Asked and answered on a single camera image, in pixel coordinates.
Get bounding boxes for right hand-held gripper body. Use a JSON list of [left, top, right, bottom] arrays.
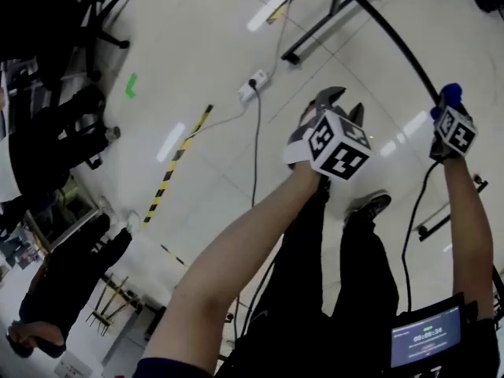
[[428, 92, 479, 161]]

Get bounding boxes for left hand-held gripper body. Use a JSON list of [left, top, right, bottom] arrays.
[[283, 104, 374, 182]]

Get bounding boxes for blue cloth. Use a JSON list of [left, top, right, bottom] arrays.
[[429, 82, 464, 120]]

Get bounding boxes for person's right forearm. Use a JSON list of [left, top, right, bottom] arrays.
[[443, 155, 495, 322]]

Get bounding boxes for person's left forearm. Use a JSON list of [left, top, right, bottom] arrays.
[[137, 159, 330, 373]]

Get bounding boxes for person's black right shoe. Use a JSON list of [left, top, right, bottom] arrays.
[[344, 190, 393, 228]]

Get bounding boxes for white power strip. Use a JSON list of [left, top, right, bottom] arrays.
[[237, 69, 273, 102]]

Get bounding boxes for yellow-black floor tape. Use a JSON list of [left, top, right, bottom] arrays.
[[142, 104, 214, 228], [266, 0, 316, 25]]

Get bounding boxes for person's black trousers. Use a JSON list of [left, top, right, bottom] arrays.
[[235, 187, 401, 378]]

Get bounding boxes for green floor tape mark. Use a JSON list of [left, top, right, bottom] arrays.
[[124, 72, 139, 100]]

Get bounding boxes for black chest monitor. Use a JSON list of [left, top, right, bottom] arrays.
[[389, 304, 464, 369]]

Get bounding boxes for black office chair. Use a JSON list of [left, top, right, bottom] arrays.
[[7, 84, 121, 196], [0, 0, 139, 82]]

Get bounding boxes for person's navy shirt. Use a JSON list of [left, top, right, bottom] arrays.
[[133, 354, 221, 378]]

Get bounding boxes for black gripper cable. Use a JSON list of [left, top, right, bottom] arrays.
[[400, 159, 440, 314]]

